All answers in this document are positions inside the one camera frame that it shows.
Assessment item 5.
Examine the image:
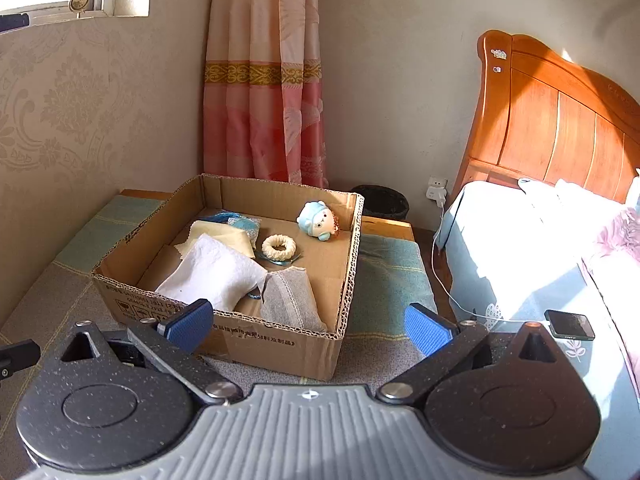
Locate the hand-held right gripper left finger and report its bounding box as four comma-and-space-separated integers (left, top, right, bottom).
60, 298, 245, 406

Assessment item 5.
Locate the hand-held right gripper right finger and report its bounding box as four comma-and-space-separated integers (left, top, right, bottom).
376, 302, 563, 405

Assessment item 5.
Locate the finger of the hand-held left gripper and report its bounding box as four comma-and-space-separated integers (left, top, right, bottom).
0, 339, 42, 378

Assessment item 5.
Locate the white towel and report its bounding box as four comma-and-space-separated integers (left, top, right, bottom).
155, 233, 269, 312

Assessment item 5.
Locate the yellow cloth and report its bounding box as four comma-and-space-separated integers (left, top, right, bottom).
173, 220, 257, 261

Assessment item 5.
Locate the cardboard box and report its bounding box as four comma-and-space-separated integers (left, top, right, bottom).
90, 173, 366, 382

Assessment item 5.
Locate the grey cloth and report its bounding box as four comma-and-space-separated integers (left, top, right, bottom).
259, 268, 328, 334

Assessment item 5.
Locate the blue patterned packet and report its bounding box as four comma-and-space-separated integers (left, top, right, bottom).
227, 217, 262, 242

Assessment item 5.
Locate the pale blue bed sheet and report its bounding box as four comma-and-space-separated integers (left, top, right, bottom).
433, 180, 640, 480

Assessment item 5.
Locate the black waste bin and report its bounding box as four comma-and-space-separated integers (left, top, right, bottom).
348, 184, 410, 220

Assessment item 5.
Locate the black phone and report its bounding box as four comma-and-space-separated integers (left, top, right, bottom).
544, 309, 596, 342

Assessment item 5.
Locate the blue plush toy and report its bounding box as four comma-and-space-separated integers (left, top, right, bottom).
296, 201, 342, 242

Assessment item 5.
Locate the white pillow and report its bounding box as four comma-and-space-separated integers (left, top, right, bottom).
517, 176, 640, 241

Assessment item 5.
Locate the pink fluffy blanket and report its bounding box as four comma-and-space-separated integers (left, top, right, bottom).
595, 206, 640, 256

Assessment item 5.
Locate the pink patterned curtain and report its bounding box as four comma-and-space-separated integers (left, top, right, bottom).
201, 0, 330, 190

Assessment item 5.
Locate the wooden headboard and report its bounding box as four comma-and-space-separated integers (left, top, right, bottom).
446, 29, 640, 211

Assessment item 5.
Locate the white charging cable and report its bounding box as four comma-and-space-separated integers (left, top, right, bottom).
430, 199, 548, 323

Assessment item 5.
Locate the white fluffy ring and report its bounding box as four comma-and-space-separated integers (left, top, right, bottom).
261, 234, 297, 265

